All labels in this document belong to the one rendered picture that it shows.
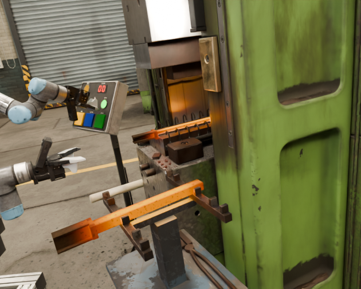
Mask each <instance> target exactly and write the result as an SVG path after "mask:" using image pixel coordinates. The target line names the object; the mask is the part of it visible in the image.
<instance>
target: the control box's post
mask: <svg viewBox="0 0 361 289"><path fill-rule="evenodd" d="M110 138H111V143H112V147H113V152H114V155H115V160H116V165H117V170H118V173H119V178H120V183H121V185H125V184H127V180H126V177H125V172H124V166H123V161H122V158H121V152H120V146H119V141H118V138H117V135H110ZM123 197H124V202H125V207H128V206H131V205H132V204H131V199H130V194H129V192H126V193H123Z"/></svg>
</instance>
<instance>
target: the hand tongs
mask: <svg viewBox="0 0 361 289"><path fill-rule="evenodd" d="M179 234H180V241H181V245H182V249H185V251H186V252H187V253H190V254H191V256H192V258H193V259H194V261H195V262H196V264H197V266H198V267H199V268H200V269H201V270H202V271H203V273H204V274H205V275H206V276H207V277H208V278H209V279H210V280H211V281H212V282H213V284H214V285H215V286H216V287H217V288H218V289H223V288H222V286H221V285H220V284H219V283H218V282H217V281H216V280H215V279H214V278H213V277H212V276H211V275H210V273H209V272H208V271H207V270H206V269H205V268H204V266H203V265H202V264H201V263H200V262H199V261H198V259H197V257H196V256H195V254H196V255H197V256H199V257H200V258H201V259H202V260H204V261H205V262H206V263H207V264H208V265H209V266H210V267H211V268H212V269H213V270H214V271H215V272H216V273H217V274H218V275H219V276H220V277H221V279H222V280H223V281H224V282H225V283H226V284H227V285H228V286H229V287H230V288H231V289H237V288H236V287H235V286H234V285H233V284H232V283H231V282H230V281H229V280H228V279H227V278H226V277H225V276H224V275H223V273H222V272H221V271H220V270H219V269H218V268H217V267H216V266H215V265H214V264H213V263H212V262H211V261H210V260H208V259H207V258H206V257H205V256H203V255H202V254H201V253H199V252H198V251H196V250H195V248H194V246H193V242H192V241H191V240H190V239H189V238H188V237H187V236H186V235H185V234H184V233H183V232H182V231H179Z"/></svg>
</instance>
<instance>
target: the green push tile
mask: <svg viewBox="0 0 361 289"><path fill-rule="evenodd" d="M105 117H106V115H102V114H97V115H96V120H95V125H94V128H101V129H103V126H104V122H105Z"/></svg>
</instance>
